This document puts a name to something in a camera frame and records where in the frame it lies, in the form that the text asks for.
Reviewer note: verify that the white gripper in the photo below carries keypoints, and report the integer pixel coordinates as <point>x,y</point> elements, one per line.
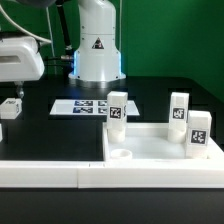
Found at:
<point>20,61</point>

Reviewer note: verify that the white square tabletop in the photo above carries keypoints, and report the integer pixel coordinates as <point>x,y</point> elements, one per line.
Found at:
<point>145,141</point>

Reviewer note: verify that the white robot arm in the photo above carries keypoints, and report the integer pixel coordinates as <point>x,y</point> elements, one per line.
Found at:
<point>96,63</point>

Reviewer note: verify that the white block at left edge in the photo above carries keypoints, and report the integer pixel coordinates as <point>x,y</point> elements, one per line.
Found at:
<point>1,133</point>

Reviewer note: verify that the white marker plate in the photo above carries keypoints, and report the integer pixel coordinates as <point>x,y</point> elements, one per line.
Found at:
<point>79,107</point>

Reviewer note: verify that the white U-shaped fence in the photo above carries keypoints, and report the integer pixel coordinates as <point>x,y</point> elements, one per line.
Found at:
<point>186,173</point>

